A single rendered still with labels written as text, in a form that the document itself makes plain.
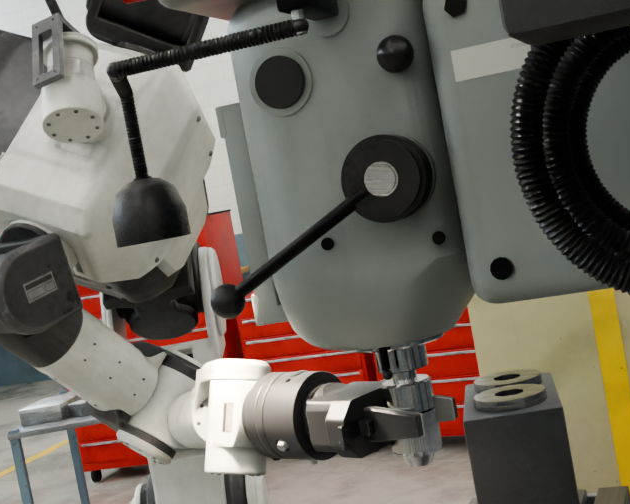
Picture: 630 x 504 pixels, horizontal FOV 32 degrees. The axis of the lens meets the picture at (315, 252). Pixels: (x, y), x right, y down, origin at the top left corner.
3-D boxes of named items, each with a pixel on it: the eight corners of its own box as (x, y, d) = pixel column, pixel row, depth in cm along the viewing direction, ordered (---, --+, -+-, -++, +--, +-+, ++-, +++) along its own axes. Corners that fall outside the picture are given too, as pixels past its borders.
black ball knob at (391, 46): (375, 76, 85) (368, 38, 85) (385, 77, 88) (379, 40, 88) (411, 67, 84) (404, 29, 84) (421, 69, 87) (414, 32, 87)
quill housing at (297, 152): (265, 371, 94) (195, 3, 93) (339, 329, 113) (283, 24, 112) (481, 344, 88) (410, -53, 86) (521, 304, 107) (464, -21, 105)
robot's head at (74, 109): (59, 159, 124) (33, 113, 116) (57, 88, 128) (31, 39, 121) (116, 148, 123) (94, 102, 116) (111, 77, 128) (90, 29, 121)
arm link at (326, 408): (334, 385, 98) (242, 387, 106) (353, 489, 99) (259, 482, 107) (415, 353, 108) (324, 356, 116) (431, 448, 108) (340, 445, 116)
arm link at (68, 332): (0, 370, 131) (-88, 315, 122) (26, 306, 136) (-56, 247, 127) (67, 365, 125) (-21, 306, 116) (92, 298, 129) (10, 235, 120)
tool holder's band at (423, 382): (372, 397, 101) (370, 386, 101) (401, 384, 104) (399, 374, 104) (413, 396, 98) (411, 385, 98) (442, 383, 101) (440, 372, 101)
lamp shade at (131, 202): (119, 246, 109) (107, 185, 108) (191, 233, 109) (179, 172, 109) (115, 248, 102) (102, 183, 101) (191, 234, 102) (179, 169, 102)
